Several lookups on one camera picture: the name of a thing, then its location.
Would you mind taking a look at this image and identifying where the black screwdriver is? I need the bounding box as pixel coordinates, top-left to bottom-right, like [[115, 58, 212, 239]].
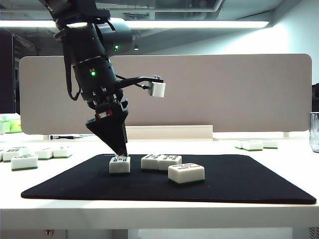
[[49, 135, 82, 140]]

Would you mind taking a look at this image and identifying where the dark tall cabinet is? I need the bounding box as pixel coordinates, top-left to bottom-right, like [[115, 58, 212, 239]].
[[0, 27, 21, 115]]

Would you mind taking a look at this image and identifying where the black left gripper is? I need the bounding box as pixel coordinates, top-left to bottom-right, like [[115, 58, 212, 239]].
[[81, 84, 130, 159]]

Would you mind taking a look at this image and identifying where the beige under-desk cabinet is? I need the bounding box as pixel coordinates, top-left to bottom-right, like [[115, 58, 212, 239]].
[[0, 229, 68, 239]]

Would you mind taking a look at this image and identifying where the black mouse mat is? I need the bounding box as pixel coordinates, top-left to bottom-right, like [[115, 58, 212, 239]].
[[20, 153, 317, 205]]

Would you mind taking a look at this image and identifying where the black camera cable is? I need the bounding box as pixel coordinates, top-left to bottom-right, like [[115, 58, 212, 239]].
[[63, 53, 82, 102]]

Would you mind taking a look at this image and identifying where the green and white box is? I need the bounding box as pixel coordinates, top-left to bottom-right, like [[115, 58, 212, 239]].
[[0, 114, 22, 134]]

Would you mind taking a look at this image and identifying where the beige fabric desk divider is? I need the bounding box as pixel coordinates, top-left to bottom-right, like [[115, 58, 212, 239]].
[[19, 53, 313, 135]]

